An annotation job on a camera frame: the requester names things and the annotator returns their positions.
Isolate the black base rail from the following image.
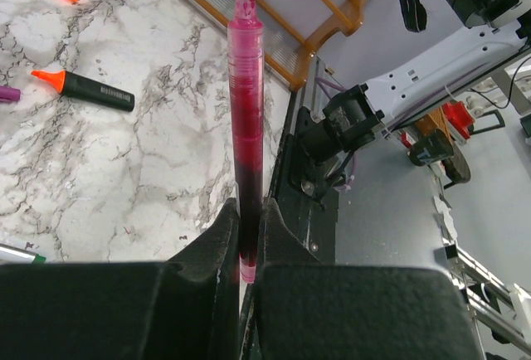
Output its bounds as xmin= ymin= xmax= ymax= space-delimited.
xmin=240 ymin=56 xmax=345 ymax=360

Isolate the red ink pen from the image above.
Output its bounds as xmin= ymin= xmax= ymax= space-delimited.
xmin=227 ymin=0 xmax=265 ymax=284

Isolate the wooden rack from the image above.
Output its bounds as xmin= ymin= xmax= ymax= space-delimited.
xmin=192 ymin=0 xmax=367 ymax=90

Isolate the white pen green tip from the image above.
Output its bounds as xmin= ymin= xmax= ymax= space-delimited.
xmin=0 ymin=244 xmax=46 ymax=264

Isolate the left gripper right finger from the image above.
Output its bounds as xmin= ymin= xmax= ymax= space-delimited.
xmin=255 ymin=198 xmax=482 ymax=359

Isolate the purple pen cap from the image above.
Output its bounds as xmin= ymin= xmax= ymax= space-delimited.
xmin=0 ymin=85 xmax=22 ymax=103

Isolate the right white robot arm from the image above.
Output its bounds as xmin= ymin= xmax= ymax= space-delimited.
xmin=297 ymin=0 xmax=530 ymax=163

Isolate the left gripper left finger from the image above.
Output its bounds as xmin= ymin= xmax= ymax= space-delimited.
xmin=1 ymin=199 xmax=239 ymax=359

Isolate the black orange highlighter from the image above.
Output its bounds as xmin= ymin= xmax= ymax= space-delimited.
xmin=32 ymin=71 xmax=135 ymax=112

